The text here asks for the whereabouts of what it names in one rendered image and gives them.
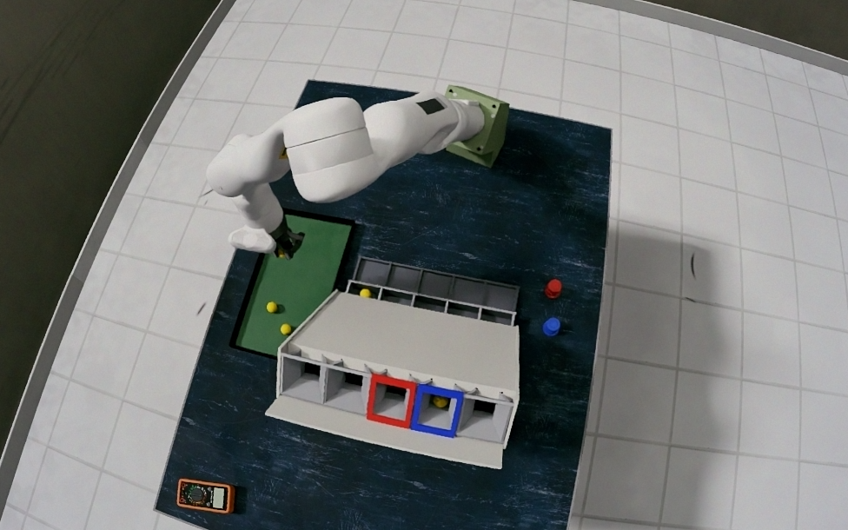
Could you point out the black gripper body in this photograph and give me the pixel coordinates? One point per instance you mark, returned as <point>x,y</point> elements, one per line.
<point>281,231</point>

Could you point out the blue square frame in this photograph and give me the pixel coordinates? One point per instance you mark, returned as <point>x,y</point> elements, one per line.
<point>442,392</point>

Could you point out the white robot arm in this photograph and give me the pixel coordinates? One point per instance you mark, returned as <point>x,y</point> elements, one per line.
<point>330,154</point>

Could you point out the orange digital multimeter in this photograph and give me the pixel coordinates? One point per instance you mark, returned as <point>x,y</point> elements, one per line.
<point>206,496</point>

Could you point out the red plug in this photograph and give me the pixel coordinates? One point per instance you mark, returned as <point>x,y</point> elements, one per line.
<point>552,289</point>

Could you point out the blue plug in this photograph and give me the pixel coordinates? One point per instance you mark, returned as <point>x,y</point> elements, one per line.
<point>551,327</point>

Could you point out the red square frame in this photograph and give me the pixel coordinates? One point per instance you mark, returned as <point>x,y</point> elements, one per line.
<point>394,382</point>

